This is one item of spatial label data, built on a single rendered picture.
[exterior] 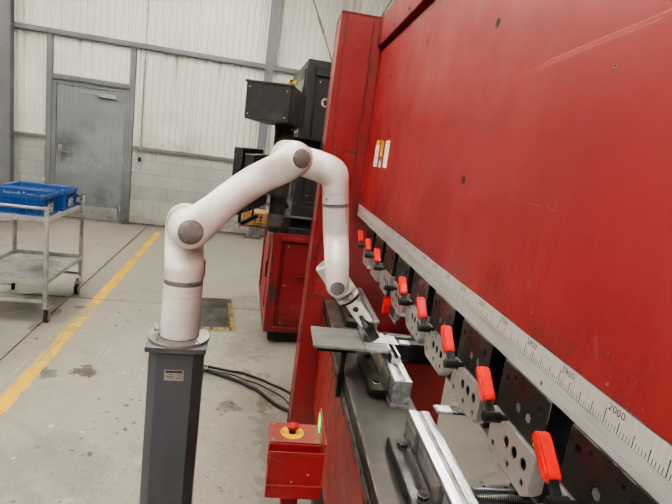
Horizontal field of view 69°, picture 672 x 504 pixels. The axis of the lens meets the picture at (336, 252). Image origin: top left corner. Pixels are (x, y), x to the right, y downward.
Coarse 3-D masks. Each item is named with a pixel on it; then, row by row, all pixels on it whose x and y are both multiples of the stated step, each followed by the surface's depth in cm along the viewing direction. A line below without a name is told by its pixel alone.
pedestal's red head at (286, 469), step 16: (272, 432) 151; (304, 432) 153; (272, 448) 147; (288, 448) 148; (304, 448) 148; (320, 448) 149; (272, 464) 138; (288, 464) 138; (304, 464) 139; (320, 464) 139; (272, 480) 139; (288, 480) 139; (304, 480) 140; (320, 480) 140; (272, 496) 140; (288, 496) 140; (304, 496) 141
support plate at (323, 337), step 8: (312, 328) 181; (320, 328) 182; (328, 328) 183; (336, 328) 184; (312, 336) 173; (320, 336) 174; (328, 336) 175; (336, 336) 176; (344, 336) 177; (352, 336) 178; (320, 344) 167; (328, 344) 168; (336, 344) 169; (344, 344) 170; (352, 344) 171; (360, 344) 172; (368, 344) 173; (376, 344) 174; (384, 344) 175; (376, 352) 169; (384, 352) 169
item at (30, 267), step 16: (32, 208) 371; (48, 208) 373; (80, 208) 450; (16, 224) 452; (48, 224) 376; (80, 224) 461; (16, 240) 456; (48, 240) 379; (80, 240) 464; (0, 256) 433; (16, 256) 448; (32, 256) 455; (48, 256) 382; (64, 256) 467; (80, 256) 463; (0, 272) 400; (16, 272) 405; (32, 272) 410; (48, 272) 416; (64, 272) 468; (80, 272) 470; (48, 304) 392; (48, 320) 395
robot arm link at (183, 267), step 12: (180, 204) 153; (192, 204) 156; (168, 216) 149; (168, 240) 153; (168, 252) 152; (180, 252) 152; (192, 252) 154; (168, 264) 149; (180, 264) 148; (192, 264) 149; (168, 276) 148; (180, 276) 147; (192, 276) 149
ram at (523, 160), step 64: (448, 0) 139; (512, 0) 97; (576, 0) 75; (640, 0) 61; (384, 64) 224; (448, 64) 132; (512, 64) 94; (576, 64) 73; (640, 64) 59; (384, 128) 208; (448, 128) 127; (512, 128) 91; (576, 128) 71; (640, 128) 58; (384, 192) 194; (448, 192) 121; (512, 192) 88; (576, 192) 69; (640, 192) 57; (448, 256) 116; (512, 256) 86; (576, 256) 68; (640, 256) 56; (512, 320) 83; (576, 320) 66; (640, 320) 55; (640, 384) 54
